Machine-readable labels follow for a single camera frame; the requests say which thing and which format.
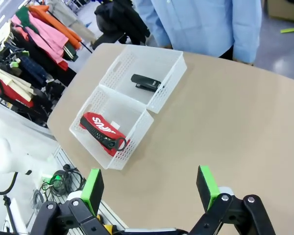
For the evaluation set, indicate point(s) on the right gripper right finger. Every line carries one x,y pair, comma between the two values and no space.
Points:
210,193

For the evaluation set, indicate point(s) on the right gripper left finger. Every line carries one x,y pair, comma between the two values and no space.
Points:
93,195

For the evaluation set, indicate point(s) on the red pouch black zipper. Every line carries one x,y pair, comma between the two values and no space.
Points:
100,127

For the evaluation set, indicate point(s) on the black stapler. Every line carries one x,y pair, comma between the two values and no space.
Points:
147,82

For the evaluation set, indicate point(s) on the person's left forearm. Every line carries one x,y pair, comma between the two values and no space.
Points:
247,39

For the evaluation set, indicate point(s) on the person's right forearm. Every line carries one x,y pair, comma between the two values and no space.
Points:
159,27

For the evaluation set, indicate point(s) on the white perforated plastic basket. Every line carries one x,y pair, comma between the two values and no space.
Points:
171,63
142,122

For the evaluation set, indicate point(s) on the red garment on rack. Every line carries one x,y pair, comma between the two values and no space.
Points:
14,96

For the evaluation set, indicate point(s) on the cream hanging garment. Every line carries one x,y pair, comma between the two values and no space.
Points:
14,83

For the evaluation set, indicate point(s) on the navy hanging garment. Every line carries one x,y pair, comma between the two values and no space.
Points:
33,69

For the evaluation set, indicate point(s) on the pink hanging garment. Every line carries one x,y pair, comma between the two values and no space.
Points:
46,39

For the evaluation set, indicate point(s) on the person in blue shirt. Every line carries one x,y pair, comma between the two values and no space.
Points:
198,24

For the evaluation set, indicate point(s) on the orange hanging garment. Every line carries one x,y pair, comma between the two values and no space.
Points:
61,27

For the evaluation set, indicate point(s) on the black coat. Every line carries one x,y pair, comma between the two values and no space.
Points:
120,19

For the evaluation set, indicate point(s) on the green stick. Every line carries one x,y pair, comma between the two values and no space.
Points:
292,30

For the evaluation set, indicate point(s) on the dark green garment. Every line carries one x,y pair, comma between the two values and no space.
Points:
24,18

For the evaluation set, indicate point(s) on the cardboard box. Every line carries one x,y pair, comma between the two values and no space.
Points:
286,9

